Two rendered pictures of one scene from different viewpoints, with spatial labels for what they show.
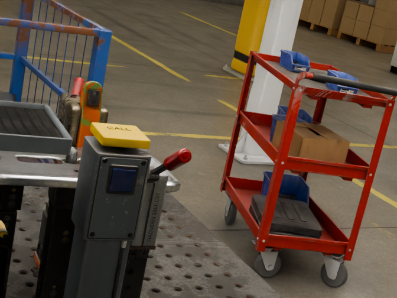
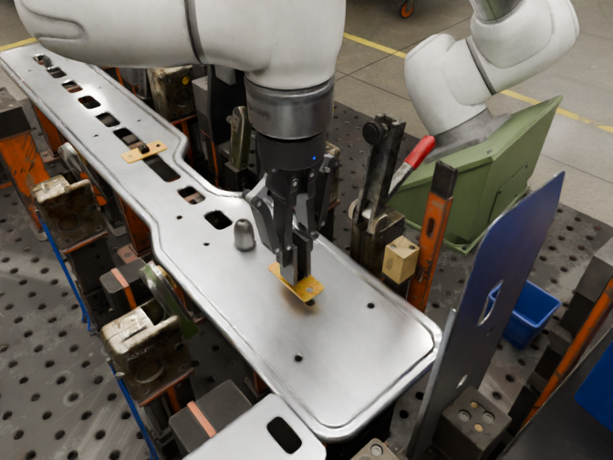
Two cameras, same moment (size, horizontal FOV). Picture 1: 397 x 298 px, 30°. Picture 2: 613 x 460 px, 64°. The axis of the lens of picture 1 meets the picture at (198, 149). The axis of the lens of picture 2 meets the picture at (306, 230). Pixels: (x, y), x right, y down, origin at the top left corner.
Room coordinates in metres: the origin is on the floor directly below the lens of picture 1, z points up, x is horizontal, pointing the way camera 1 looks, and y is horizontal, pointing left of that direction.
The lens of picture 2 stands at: (0.86, 1.56, 1.54)
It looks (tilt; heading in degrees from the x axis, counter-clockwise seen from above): 42 degrees down; 255
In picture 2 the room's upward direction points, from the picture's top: straight up
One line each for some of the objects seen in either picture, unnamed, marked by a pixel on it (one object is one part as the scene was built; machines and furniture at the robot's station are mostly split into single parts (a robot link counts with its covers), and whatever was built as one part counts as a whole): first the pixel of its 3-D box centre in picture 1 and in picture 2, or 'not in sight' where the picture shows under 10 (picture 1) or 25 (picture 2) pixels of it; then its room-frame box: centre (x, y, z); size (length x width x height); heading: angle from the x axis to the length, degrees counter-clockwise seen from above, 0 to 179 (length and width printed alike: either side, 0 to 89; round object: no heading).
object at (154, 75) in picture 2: not in sight; (182, 140); (0.89, 0.47, 0.89); 0.13 x 0.11 x 0.38; 26
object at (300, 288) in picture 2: not in sight; (296, 275); (0.76, 1.10, 1.03); 0.08 x 0.04 x 0.01; 116
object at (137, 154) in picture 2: not in sight; (143, 150); (0.96, 0.68, 1.01); 0.08 x 0.04 x 0.01; 26
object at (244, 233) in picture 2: not in sight; (244, 235); (0.81, 0.99, 1.02); 0.03 x 0.03 x 0.07
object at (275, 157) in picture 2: not in sight; (292, 158); (0.76, 1.10, 1.22); 0.08 x 0.07 x 0.09; 26
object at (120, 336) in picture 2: not in sight; (163, 394); (0.97, 1.14, 0.87); 0.12 x 0.09 x 0.35; 26
